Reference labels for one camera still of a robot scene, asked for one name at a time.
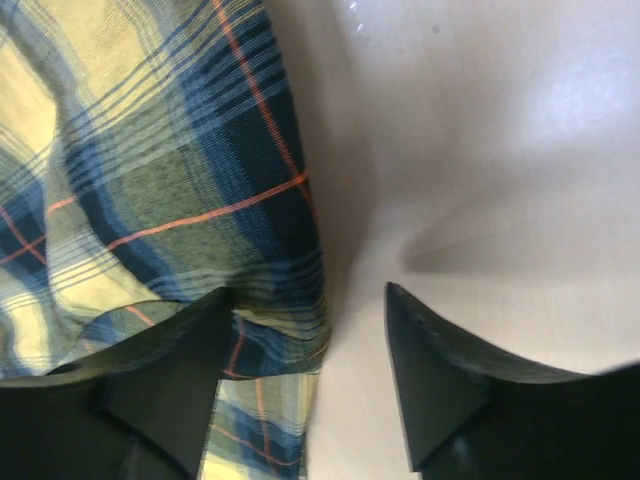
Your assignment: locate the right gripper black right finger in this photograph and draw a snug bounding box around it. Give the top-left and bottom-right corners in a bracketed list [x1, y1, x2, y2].
[385, 283, 639, 479]

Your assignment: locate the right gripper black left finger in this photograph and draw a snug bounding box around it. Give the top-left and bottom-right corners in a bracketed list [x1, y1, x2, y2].
[1, 288, 233, 479]

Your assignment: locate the yellow plaid long sleeve shirt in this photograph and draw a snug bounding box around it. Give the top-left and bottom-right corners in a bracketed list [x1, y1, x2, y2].
[1, 1, 330, 479]

